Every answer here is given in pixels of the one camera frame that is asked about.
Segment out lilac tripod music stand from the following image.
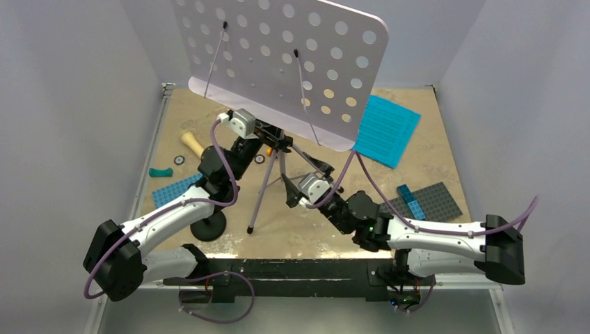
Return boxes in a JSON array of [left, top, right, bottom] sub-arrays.
[[169, 0, 390, 235]]

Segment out teal sheet music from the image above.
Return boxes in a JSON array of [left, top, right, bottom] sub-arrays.
[[353, 95, 421, 168]]

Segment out cream microphone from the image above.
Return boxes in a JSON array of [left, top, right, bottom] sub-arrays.
[[180, 132, 205, 159]]

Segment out black microphone desk stand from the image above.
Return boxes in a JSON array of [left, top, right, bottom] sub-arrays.
[[190, 212, 227, 242]]

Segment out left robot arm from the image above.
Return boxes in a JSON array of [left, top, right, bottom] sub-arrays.
[[83, 120, 282, 302]]

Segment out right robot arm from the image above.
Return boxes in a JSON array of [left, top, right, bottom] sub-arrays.
[[281, 173, 538, 285]]

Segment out dark blue brick plate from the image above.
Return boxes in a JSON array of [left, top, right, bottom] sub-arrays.
[[397, 184, 417, 205]]

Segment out light blue brick plate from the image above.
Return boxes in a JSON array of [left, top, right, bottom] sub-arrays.
[[407, 200, 426, 221]]

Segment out dark blue poker chip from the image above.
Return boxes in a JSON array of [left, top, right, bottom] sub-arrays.
[[174, 155, 185, 166]]

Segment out grey brick baseplate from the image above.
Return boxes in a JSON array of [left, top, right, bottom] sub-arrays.
[[390, 182, 463, 222]]

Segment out light blue brick baseplate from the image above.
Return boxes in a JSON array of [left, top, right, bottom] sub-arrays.
[[152, 173, 202, 208]]

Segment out teal curved block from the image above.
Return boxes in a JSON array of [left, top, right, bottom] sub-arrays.
[[148, 168, 173, 177]]

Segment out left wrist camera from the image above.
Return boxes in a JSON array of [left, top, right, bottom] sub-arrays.
[[217, 109, 256, 140]]

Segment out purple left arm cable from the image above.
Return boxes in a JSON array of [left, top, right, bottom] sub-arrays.
[[83, 120, 239, 300]]

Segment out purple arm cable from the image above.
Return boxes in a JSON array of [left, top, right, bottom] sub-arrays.
[[83, 120, 239, 300], [306, 150, 539, 237]]

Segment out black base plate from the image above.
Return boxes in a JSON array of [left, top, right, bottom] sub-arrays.
[[162, 257, 436, 305]]

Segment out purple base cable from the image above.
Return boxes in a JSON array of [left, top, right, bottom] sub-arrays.
[[170, 271, 255, 324]]

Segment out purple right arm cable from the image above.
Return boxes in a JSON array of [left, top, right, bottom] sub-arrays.
[[306, 150, 539, 237]]

